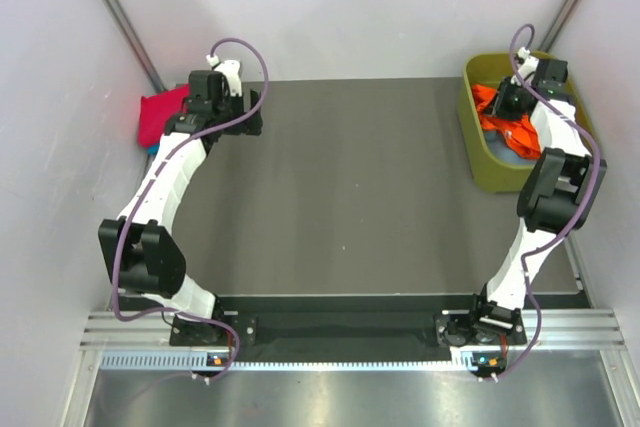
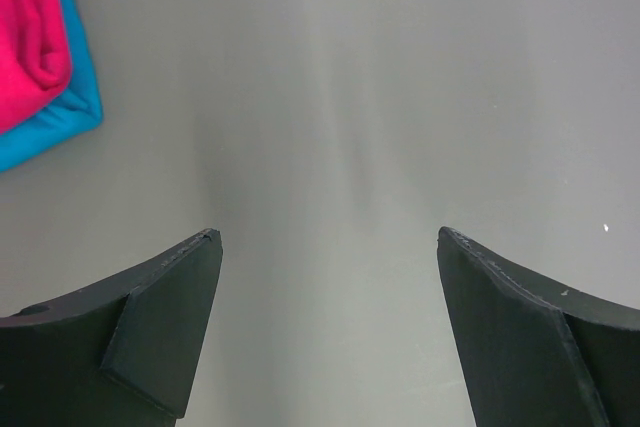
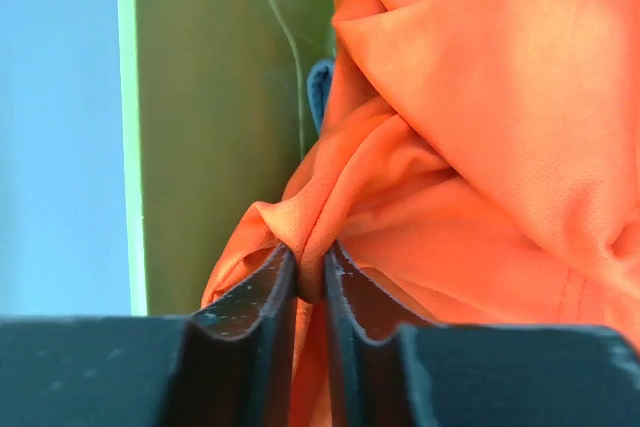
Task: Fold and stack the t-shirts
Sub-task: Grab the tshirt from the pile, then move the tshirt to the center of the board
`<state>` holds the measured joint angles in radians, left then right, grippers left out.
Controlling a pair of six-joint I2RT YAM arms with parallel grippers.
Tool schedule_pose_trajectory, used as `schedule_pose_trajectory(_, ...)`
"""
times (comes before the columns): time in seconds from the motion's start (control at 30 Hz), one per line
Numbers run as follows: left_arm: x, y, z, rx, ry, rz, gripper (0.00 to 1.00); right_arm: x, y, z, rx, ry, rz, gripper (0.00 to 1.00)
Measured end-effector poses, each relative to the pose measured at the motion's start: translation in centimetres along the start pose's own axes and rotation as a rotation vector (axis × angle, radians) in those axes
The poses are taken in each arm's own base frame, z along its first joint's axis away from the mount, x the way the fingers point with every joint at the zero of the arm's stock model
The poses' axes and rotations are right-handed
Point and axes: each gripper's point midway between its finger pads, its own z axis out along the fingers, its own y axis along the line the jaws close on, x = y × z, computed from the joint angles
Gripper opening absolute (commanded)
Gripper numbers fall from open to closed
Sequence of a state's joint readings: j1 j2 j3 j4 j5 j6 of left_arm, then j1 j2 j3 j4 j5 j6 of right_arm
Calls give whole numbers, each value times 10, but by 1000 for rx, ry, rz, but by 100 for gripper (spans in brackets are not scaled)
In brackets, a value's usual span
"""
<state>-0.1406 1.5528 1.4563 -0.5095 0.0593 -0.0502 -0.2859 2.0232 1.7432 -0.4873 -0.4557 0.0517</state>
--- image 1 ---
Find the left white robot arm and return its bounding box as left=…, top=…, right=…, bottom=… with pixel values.
left=98, top=60, right=263, bottom=346

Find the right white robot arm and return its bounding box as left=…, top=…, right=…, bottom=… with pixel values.
left=435, top=48, right=607, bottom=348

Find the light blue t shirt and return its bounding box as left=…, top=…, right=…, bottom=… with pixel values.
left=483, top=130, right=535, bottom=166

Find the folded pink t shirt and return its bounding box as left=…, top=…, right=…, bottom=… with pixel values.
left=137, top=85, right=189, bottom=149

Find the folded teal t shirt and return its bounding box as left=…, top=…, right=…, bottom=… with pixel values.
left=147, top=143, right=159, bottom=156

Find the aluminium frame rail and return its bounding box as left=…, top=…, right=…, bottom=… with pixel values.
left=80, top=309, right=624, bottom=356

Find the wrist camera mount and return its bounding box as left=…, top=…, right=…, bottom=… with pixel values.
left=513, top=47, right=539, bottom=86
left=206, top=54, right=243, bottom=97

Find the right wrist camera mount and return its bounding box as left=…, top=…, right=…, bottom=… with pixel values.
left=513, top=47, right=539, bottom=86

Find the olive green plastic bin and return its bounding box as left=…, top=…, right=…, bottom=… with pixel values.
left=458, top=48, right=604, bottom=193

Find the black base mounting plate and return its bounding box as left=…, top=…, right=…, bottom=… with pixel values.
left=168, top=310, right=528, bottom=349

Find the orange t shirt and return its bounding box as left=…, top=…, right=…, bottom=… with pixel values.
left=471, top=84, right=541, bottom=162

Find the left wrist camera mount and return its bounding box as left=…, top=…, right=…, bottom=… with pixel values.
left=206, top=54, right=243, bottom=97

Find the slotted grey cable duct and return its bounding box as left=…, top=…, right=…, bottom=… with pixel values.
left=99, top=350, right=499, bottom=372

